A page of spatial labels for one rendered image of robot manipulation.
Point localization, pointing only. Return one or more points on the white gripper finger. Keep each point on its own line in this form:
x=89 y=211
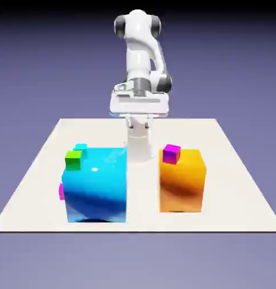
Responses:
x=130 y=123
x=147 y=123

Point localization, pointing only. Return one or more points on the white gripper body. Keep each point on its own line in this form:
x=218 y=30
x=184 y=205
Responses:
x=140 y=106

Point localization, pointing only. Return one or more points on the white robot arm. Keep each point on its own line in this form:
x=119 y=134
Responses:
x=137 y=49

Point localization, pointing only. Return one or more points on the small magenta cube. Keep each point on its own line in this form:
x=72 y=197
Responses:
x=171 y=154
x=61 y=192

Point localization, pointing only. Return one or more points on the small cyan cube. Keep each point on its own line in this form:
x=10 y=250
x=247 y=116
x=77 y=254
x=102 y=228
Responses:
x=82 y=147

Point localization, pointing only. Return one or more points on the small green cube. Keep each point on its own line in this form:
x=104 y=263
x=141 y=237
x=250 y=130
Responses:
x=73 y=161

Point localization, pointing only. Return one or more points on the large orange box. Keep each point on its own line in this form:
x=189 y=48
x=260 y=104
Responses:
x=182 y=180

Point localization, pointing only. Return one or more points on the large blue box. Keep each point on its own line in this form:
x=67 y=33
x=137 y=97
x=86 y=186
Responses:
x=97 y=182

